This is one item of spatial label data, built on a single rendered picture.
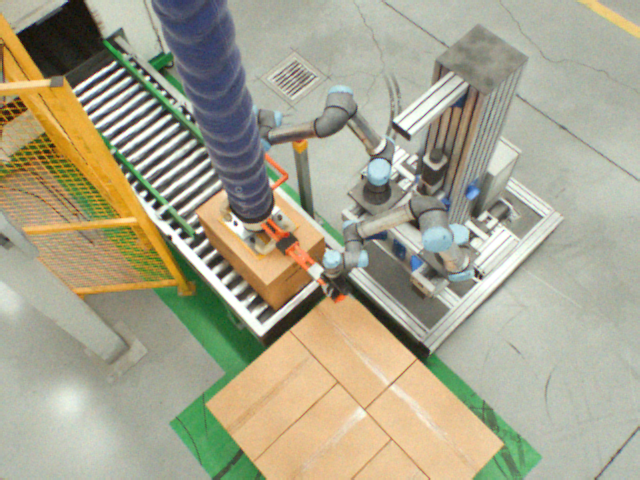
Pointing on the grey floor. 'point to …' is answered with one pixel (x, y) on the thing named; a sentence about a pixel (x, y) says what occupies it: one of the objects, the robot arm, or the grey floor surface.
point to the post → (303, 176)
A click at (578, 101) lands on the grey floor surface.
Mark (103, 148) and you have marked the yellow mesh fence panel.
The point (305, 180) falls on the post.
